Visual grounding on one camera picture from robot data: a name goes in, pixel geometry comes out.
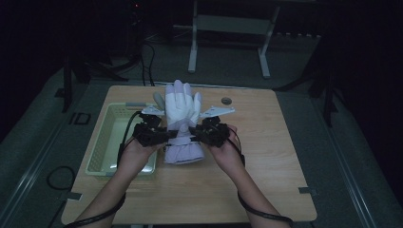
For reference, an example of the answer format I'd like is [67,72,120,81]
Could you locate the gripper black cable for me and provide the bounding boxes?
[63,110,143,228]
[226,126,295,228]

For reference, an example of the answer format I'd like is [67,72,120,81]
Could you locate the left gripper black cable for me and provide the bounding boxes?
[63,110,143,228]

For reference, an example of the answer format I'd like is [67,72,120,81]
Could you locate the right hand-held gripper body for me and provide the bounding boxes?
[193,105,237,148]

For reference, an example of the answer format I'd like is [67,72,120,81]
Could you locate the person's left hand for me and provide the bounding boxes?
[117,138,166,179]

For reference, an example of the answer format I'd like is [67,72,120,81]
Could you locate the lavender ski glove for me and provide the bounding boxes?
[163,79,206,165]

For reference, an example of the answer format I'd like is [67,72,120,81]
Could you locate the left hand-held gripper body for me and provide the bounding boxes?
[131,105,171,148]

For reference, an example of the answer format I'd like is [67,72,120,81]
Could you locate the person's right hand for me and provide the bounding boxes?
[203,123,247,179]

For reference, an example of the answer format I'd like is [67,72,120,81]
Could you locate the black hanging cables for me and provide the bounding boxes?
[138,39,157,87]

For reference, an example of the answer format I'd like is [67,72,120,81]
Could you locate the grey metal frame stand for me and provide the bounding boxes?
[173,0,281,80]

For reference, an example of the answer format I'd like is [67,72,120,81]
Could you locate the black tripod stand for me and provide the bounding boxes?
[275,61,339,128]
[54,51,129,114]

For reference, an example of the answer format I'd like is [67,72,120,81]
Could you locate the light green plastic basket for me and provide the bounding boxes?
[85,102,159,178]

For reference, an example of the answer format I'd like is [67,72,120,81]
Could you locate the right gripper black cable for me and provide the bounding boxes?
[226,126,295,228]

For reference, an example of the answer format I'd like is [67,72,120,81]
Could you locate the black floor cable loop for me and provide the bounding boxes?
[46,164,77,192]

